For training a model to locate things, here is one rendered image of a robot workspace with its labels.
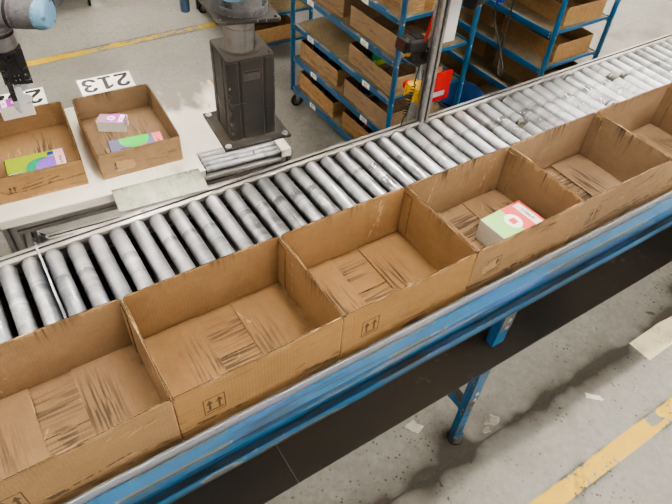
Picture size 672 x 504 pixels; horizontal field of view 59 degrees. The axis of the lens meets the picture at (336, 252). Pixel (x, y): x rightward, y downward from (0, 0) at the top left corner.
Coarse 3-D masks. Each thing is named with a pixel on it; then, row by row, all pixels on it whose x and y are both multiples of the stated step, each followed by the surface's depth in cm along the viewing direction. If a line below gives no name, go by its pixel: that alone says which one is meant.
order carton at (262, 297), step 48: (144, 288) 130; (192, 288) 139; (240, 288) 149; (288, 288) 152; (144, 336) 140; (192, 336) 142; (240, 336) 143; (288, 336) 143; (336, 336) 132; (192, 384) 133; (240, 384) 122; (288, 384) 134; (192, 432) 124
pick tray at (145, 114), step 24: (96, 96) 220; (120, 96) 225; (144, 96) 229; (96, 120) 223; (144, 120) 225; (168, 120) 212; (96, 144) 213; (144, 144) 200; (168, 144) 204; (120, 168) 201; (144, 168) 206
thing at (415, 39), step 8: (416, 32) 217; (400, 40) 213; (408, 40) 212; (416, 40) 213; (400, 48) 213; (408, 48) 213; (416, 48) 214; (424, 48) 216; (408, 56) 218; (416, 56) 219
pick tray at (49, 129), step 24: (0, 120) 209; (24, 120) 213; (48, 120) 217; (0, 144) 210; (24, 144) 210; (48, 144) 211; (72, 144) 212; (0, 168) 201; (48, 168) 189; (72, 168) 193; (0, 192) 187; (24, 192) 190; (48, 192) 194
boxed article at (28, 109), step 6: (0, 102) 195; (6, 102) 196; (12, 102) 196; (30, 102) 196; (0, 108) 193; (6, 108) 194; (12, 108) 194; (24, 108) 196; (30, 108) 197; (6, 114) 195; (12, 114) 196; (18, 114) 197; (24, 114) 198; (30, 114) 199; (6, 120) 196
